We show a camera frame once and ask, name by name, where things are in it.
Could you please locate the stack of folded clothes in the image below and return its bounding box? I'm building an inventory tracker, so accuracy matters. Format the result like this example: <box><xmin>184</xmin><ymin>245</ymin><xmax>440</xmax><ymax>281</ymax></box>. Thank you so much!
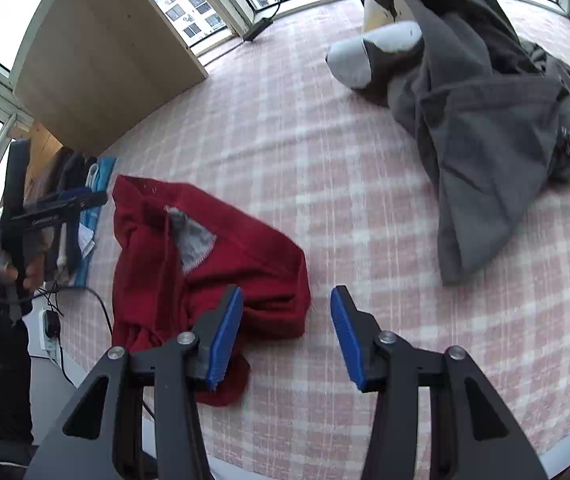
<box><xmin>25</xmin><ymin>146</ymin><xmax>116</xmax><ymax>286</ymax></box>

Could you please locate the person's left hand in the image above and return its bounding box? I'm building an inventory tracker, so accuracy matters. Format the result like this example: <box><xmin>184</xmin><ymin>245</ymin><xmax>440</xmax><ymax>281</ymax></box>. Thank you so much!
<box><xmin>0</xmin><ymin>242</ymin><xmax>48</xmax><ymax>301</ymax></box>

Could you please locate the dark red knit garment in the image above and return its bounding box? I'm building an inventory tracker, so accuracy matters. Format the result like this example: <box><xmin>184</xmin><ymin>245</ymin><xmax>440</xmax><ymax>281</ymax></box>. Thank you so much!
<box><xmin>112</xmin><ymin>176</ymin><xmax>311</xmax><ymax>406</ymax></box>

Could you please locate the black power cable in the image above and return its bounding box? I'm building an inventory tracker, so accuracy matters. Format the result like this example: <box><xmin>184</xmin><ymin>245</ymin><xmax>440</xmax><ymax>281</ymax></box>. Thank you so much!
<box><xmin>199</xmin><ymin>0</ymin><xmax>311</xmax><ymax>68</ymax></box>

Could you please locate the white plush toy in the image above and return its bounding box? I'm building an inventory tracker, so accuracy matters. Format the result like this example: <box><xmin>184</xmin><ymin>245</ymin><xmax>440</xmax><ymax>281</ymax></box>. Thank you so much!
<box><xmin>325</xmin><ymin>0</ymin><xmax>424</xmax><ymax>92</ymax></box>

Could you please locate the white power strip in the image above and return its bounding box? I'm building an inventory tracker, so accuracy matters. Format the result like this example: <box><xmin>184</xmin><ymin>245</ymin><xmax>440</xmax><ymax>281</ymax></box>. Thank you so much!
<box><xmin>39</xmin><ymin>309</ymin><xmax>62</xmax><ymax>354</ymax></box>

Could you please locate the light wooden board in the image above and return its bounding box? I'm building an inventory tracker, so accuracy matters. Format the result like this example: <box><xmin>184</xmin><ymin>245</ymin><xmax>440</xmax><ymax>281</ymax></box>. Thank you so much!
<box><xmin>11</xmin><ymin>0</ymin><xmax>207</xmax><ymax>156</ymax></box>

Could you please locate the dark grey hooded sweatshirt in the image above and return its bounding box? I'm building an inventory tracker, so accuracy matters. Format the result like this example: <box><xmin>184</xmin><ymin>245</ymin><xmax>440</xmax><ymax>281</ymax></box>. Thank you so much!
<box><xmin>375</xmin><ymin>0</ymin><xmax>570</xmax><ymax>285</ymax></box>

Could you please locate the pink plaid cloth mat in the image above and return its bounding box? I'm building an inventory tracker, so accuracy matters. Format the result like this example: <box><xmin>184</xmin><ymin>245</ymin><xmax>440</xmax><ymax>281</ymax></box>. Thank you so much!
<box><xmin>39</xmin><ymin>0</ymin><xmax>570</xmax><ymax>480</ymax></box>

